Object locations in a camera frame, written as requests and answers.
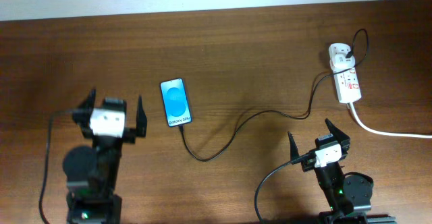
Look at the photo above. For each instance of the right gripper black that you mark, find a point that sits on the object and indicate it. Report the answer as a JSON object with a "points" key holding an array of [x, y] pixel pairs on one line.
{"points": [[343, 139]]}

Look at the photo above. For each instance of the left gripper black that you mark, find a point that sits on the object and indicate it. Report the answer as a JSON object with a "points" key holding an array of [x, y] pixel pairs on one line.
{"points": [[82, 115]]}

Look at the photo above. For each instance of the blue Galaxy smartphone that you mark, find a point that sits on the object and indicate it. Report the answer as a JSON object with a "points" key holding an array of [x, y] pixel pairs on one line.
{"points": [[175, 100]]}

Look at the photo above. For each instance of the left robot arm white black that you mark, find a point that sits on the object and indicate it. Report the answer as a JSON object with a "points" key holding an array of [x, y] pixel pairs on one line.
{"points": [[91, 171]]}

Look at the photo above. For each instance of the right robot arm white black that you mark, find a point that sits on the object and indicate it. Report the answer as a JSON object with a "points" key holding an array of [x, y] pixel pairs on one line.
{"points": [[348, 194]]}

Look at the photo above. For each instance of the white USB charger plug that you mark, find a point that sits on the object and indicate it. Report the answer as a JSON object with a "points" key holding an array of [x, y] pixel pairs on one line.
{"points": [[340, 62]]}

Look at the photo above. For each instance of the white power strip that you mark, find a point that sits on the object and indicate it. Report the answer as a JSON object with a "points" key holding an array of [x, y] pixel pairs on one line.
{"points": [[346, 81]]}

